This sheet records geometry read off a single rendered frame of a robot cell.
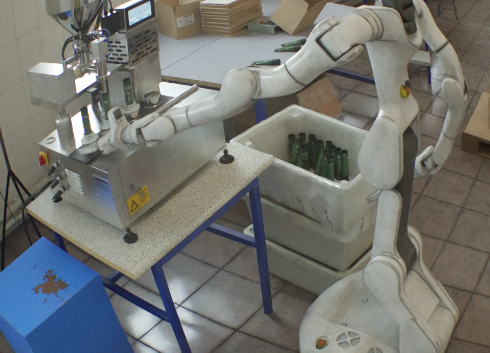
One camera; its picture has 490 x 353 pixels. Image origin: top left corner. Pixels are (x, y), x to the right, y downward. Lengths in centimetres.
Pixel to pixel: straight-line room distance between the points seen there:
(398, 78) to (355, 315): 103
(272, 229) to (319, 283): 33
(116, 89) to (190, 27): 157
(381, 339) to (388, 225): 53
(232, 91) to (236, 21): 217
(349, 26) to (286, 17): 217
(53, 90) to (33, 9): 153
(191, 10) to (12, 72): 128
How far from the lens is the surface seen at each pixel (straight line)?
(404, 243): 201
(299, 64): 148
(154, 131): 173
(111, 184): 198
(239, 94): 155
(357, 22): 145
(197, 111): 165
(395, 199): 184
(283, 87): 151
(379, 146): 171
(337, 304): 235
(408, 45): 157
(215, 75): 314
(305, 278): 283
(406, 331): 210
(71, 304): 218
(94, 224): 222
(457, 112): 188
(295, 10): 354
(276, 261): 290
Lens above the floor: 199
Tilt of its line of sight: 32 degrees down
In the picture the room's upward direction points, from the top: 7 degrees counter-clockwise
